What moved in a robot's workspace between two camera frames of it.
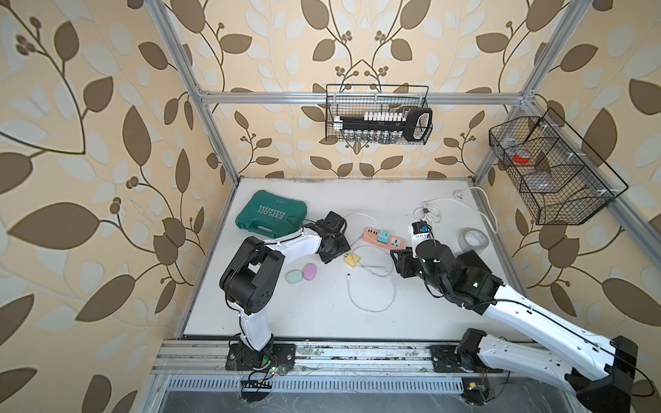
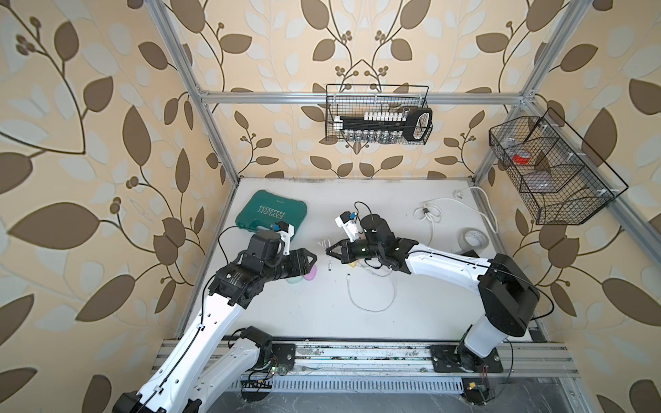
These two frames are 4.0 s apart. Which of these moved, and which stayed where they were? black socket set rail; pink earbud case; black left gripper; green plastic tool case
Moved: black left gripper
Stayed: green plastic tool case; pink earbud case; black socket set rail
